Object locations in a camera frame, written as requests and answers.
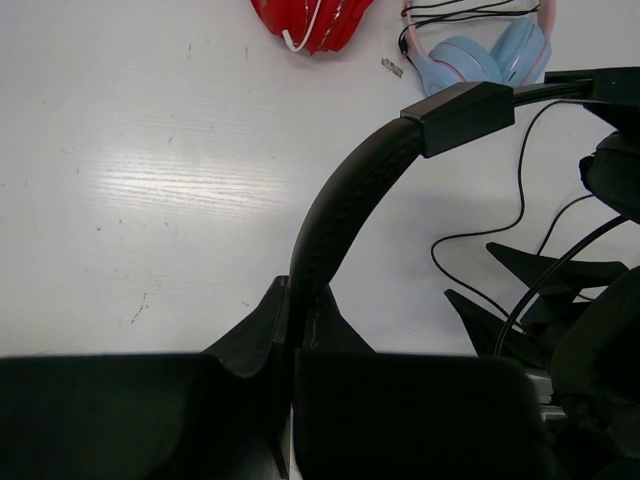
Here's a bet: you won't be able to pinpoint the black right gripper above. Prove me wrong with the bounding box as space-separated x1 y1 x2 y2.
445 242 639 479

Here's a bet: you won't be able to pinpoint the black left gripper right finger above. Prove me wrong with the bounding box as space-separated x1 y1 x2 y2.
293 290 557 479

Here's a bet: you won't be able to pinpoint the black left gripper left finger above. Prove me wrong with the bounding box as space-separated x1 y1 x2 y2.
1 277 289 479

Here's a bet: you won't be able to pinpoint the black headset cable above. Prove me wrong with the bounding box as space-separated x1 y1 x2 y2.
430 97 626 361

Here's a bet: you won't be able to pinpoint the black headset with microphone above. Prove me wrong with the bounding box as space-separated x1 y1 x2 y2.
289 67 640 351

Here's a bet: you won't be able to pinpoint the pink and blue cat headphones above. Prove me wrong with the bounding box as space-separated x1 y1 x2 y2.
398 1 557 96

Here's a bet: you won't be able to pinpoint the red headphones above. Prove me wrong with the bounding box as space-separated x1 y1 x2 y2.
250 0 373 55

